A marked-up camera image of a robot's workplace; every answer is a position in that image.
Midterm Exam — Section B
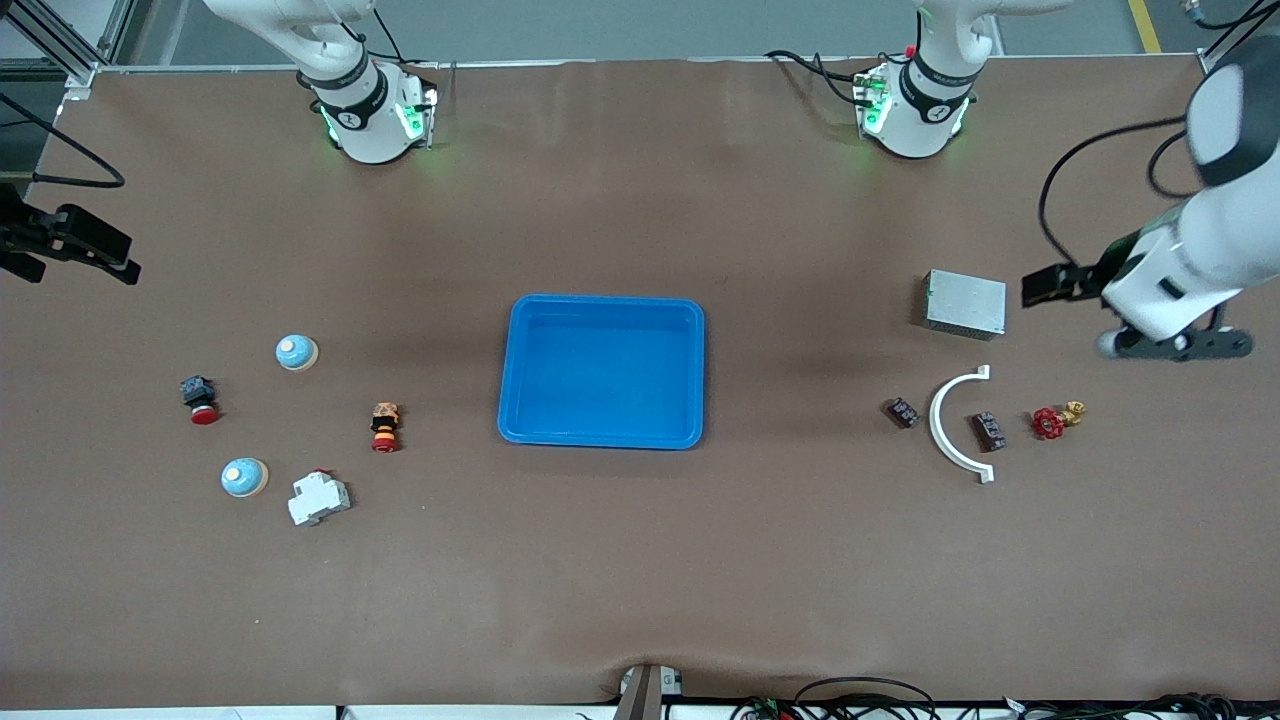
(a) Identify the blue plastic tray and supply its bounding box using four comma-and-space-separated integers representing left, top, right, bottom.
498, 294, 706, 450

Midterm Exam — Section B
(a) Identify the silver metal box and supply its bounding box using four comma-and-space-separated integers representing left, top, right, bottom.
922, 269, 1008, 341

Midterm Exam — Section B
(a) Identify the brass valve red handwheel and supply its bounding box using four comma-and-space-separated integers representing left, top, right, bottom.
1032, 400, 1087, 442

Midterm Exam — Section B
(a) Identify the red mushroom pushbutton black body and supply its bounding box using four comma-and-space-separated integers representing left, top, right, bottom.
181, 375, 221, 426

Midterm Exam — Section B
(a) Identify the white circuit breaker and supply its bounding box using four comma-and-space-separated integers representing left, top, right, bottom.
287, 468, 352, 528

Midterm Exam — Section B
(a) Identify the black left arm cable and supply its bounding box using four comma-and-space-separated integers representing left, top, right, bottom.
1038, 118, 1201, 266

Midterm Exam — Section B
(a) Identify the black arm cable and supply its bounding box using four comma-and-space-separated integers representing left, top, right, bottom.
0, 95, 126, 189
1038, 118, 1201, 266

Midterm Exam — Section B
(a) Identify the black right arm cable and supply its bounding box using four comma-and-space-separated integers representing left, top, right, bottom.
0, 95, 126, 189

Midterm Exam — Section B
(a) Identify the aluminium frame profile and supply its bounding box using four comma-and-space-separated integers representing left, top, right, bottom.
0, 0, 151, 101
1180, 0, 1280, 76

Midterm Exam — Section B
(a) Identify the white curved plastic bracket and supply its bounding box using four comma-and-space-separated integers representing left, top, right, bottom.
928, 365, 997, 485

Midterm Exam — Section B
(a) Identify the black left base cable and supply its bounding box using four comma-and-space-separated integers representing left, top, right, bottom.
765, 50, 881, 107

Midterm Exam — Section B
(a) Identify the black base cable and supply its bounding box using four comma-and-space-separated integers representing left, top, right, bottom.
765, 50, 881, 107
365, 5, 411, 67

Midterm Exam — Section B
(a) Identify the black right base cable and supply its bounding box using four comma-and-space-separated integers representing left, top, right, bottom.
365, 5, 411, 67

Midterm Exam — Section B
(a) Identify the black cable bundle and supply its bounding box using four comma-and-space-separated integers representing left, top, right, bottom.
730, 677, 1280, 720

